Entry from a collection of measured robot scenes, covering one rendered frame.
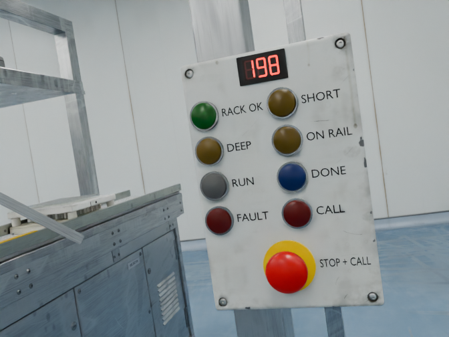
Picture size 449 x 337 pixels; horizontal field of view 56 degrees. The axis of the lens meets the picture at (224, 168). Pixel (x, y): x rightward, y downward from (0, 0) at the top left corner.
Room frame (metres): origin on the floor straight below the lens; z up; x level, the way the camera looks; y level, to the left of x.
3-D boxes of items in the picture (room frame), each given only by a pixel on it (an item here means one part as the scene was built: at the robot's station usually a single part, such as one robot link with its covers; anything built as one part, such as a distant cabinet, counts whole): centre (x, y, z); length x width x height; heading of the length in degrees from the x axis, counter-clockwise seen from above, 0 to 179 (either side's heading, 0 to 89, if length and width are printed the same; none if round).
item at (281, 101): (0.41, -0.06, 1.03); 0.03 x 0.01 x 0.03; 74
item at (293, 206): (0.41, -0.06, 0.92); 0.03 x 0.01 x 0.03; 74
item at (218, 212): (0.43, 0.01, 0.92); 0.03 x 0.01 x 0.03; 74
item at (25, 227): (1.41, 0.55, 0.83); 0.24 x 0.24 x 0.02; 73
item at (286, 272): (0.41, -0.05, 0.87); 0.04 x 0.04 x 0.04; 74
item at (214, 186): (0.43, 0.01, 0.96); 0.03 x 0.01 x 0.03; 74
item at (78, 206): (1.41, 0.55, 0.88); 0.25 x 0.24 x 0.02; 73
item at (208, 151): (0.43, 0.01, 0.99); 0.03 x 0.01 x 0.03; 74
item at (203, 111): (0.43, 0.01, 1.03); 0.03 x 0.01 x 0.03; 74
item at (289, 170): (0.41, -0.06, 0.96); 0.03 x 0.01 x 0.03; 74
